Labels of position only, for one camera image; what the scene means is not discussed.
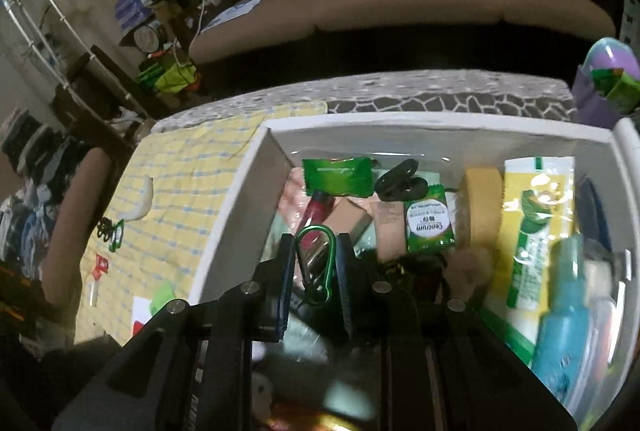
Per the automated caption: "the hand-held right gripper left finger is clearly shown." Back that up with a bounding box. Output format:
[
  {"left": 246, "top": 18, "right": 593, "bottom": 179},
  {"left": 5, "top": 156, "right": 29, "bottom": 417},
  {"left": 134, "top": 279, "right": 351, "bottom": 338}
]
[{"left": 52, "top": 233, "right": 297, "bottom": 431}]

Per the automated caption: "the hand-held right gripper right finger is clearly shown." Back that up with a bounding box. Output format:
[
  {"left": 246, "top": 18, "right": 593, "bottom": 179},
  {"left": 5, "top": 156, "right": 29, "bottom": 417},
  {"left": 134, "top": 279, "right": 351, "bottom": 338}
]
[{"left": 335, "top": 233, "right": 577, "bottom": 431}]

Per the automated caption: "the green carabiner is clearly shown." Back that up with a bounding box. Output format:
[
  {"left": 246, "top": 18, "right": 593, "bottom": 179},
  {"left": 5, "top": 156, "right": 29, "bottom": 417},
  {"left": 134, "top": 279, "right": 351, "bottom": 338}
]
[
  {"left": 109, "top": 219, "right": 126, "bottom": 253},
  {"left": 294, "top": 226, "right": 337, "bottom": 307}
]

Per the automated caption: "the white storage box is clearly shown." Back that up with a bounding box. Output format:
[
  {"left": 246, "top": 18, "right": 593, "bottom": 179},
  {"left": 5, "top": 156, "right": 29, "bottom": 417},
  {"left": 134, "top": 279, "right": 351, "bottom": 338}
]
[{"left": 192, "top": 114, "right": 640, "bottom": 431}]

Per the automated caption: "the teal bottle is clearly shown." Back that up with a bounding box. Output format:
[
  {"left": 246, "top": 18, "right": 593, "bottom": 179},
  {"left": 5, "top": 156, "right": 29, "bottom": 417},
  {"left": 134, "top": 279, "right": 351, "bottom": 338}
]
[{"left": 531, "top": 235, "right": 603, "bottom": 407}]

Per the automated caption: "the beige packet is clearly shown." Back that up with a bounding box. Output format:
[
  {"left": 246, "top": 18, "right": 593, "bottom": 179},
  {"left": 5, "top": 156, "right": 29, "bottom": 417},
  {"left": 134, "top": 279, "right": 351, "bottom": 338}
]
[{"left": 372, "top": 201, "right": 407, "bottom": 263}]

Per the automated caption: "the small beige box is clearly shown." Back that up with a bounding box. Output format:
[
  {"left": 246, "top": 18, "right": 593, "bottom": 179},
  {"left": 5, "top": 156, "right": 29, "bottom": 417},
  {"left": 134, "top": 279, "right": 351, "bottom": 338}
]
[{"left": 327, "top": 200, "right": 374, "bottom": 238}]

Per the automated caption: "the maroon tube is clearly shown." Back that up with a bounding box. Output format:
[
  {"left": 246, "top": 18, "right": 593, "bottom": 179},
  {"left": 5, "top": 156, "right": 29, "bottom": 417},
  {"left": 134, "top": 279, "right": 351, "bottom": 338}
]
[{"left": 296, "top": 190, "right": 335, "bottom": 244}]

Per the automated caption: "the green white pill packet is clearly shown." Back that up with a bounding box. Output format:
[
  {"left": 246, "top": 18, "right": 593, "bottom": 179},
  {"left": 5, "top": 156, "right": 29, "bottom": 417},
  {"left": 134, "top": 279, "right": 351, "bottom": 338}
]
[{"left": 403, "top": 184, "right": 457, "bottom": 253}]

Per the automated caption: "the green snack packet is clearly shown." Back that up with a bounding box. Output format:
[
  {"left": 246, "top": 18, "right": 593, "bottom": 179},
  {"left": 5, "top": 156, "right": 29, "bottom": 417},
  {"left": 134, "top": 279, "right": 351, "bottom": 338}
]
[{"left": 301, "top": 156, "right": 376, "bottom": 198}]

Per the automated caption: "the flat green packet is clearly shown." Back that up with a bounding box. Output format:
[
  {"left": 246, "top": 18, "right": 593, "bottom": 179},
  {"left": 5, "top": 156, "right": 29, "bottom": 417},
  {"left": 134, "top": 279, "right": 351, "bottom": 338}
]
[{"left": 149, "top": 283, "right": 177, "bottom": 315}]

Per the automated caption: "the red white card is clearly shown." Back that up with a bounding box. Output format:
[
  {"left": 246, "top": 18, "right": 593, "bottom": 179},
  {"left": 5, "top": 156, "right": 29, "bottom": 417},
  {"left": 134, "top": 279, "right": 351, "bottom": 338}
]
[{"left": 131, "top": 295, "right": 153, "bottom": 337}]

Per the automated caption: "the yellow sponge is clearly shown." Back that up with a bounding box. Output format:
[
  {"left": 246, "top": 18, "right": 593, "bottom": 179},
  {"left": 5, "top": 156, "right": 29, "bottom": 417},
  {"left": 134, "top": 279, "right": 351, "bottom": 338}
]
[{"left": 462, "top": 168, "right": 504, "bottom": 253}]

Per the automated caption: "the white curved plastic piece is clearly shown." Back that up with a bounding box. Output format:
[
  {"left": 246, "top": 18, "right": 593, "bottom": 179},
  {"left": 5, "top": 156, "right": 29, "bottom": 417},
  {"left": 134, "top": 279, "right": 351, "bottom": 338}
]
[{"left": 121, "top": 175, "right": 154, "bottom": 223}]

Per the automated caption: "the yellow green packet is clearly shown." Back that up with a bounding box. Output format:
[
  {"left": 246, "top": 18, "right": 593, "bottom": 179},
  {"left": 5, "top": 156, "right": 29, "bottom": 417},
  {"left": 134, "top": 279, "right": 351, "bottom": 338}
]
[{"left": 497, "top": 155, "right": 580, "bottom": 314}]

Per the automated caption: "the brown armchair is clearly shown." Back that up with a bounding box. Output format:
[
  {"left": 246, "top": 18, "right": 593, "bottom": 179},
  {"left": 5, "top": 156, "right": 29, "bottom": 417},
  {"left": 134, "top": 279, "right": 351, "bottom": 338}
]
[{"left": 40, "top": 146, "right": 113, "bottom": 307}]

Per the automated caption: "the green bag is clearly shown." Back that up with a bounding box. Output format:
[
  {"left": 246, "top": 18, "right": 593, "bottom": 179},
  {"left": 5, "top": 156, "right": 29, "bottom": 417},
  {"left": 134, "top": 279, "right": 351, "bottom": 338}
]
[{"left": 137, "top": 60, "right": 198, "bottom": 96}]

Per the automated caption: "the pile of folded clothes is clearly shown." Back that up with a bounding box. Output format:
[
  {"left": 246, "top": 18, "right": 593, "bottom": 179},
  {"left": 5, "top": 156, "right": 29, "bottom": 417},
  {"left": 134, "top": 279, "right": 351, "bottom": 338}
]
[{"left": 0, "top": 108, "right": 88, "bottom": 262}]

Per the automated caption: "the white blue paper sheet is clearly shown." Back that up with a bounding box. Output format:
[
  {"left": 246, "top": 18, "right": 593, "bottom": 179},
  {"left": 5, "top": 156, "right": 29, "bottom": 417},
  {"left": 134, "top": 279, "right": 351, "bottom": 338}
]
[{"left": 209, "top": 0, "right": 264, "bottom": 31}]

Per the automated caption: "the stack of blue boxes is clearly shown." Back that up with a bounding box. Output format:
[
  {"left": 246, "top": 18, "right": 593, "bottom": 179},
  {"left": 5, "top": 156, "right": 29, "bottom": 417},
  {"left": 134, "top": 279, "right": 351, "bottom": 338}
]
[{"left": 115, "top": 0, "right": 157, "bottom": 26}]

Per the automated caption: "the bright green packet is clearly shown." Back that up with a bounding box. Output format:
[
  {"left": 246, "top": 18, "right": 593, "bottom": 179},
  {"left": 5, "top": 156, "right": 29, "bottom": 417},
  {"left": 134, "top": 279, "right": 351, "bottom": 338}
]
[{"left": 592, "top": 68, "right": 640, "bottom": 114}]

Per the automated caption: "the purple ball toy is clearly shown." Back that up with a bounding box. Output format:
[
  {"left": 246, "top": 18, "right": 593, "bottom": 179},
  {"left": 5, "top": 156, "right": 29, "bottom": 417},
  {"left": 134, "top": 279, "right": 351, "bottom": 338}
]
[{"left": 585, "top": 36, "right": 640, "bottom": 79}]

